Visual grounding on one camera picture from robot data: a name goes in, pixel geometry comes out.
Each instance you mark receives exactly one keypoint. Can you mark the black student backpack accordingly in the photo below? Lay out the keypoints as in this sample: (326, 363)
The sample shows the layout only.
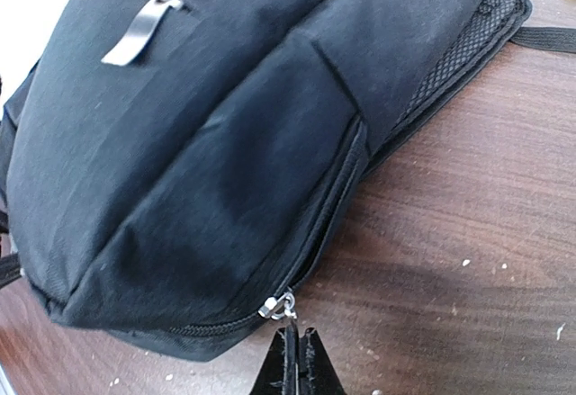
(172, 170)

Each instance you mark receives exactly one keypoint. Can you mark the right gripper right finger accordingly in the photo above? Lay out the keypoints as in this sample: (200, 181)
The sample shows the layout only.
(316, 375)

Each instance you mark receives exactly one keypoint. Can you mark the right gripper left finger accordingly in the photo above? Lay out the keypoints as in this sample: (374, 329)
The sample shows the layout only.
(279, 372)

